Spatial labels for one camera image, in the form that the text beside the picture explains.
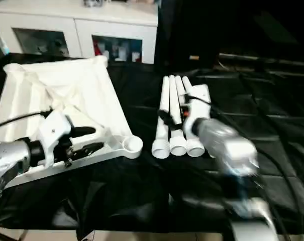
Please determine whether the black cabinet with gold label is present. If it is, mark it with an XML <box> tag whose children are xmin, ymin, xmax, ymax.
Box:
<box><xmin>156</xmin><ymin>0</ymin><xmax>222</xmax><ymax>70</ymax></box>

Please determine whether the dark metal bar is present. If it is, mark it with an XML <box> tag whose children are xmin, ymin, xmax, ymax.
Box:
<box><xmin>218</xmin><ymin>53</ymin><xmax>304</xmax><ymax>67</ymax></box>

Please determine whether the white sideboard cabinet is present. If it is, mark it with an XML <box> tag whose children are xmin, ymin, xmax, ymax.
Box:
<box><xmin>0</xmin><ymin>0</ymin><xmax>159</xmax><ymax>65</ymax></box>

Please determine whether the black mat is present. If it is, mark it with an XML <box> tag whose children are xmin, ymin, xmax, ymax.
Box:
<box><xmin>0</xmin><ymin>52</ymin><xmax>304</xmax><ymax>238</ymax></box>

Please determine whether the white plastic table top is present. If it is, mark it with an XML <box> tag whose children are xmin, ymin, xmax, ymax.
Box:
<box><xmin>0</xmin><ymin>55</ymin><xmax>144</xmax><ymax>189</ymax></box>

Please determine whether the white plastic table leg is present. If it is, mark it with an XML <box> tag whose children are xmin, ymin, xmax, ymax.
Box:
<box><xmin>174</xmin><ymin>75</ymin><xmax>205</xmax><ymax>158</ymax></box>
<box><xmin>168</xmin><ymin>74</ymin><xmax>187</xmax><ymax>156</ymax></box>
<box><xmin>181</xmin><ymin>76</ymin><xmax>217</xmax><ymax>159</ymax></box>
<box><xmin>151</xmin><ymin>76</ymin><xmax>170</xmax><ymax>158</ymax></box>

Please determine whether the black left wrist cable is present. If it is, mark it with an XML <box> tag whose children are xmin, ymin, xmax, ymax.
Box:
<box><xmin>0</xmin><ymin>109</ymin><xmax>53</xmax><ymax>131</ymax></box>

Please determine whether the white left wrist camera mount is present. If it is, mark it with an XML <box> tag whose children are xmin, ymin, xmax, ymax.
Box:
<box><xmin>37</xmin><ymin>110</ymin><xmax>73</xmax><ymax>168</ymax></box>

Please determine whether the dark ornament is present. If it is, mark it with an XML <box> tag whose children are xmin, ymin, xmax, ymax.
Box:
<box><xmin>83</xmin><ymin>0</ymin><xmax>104</xmax><ymax>8</ymax></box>

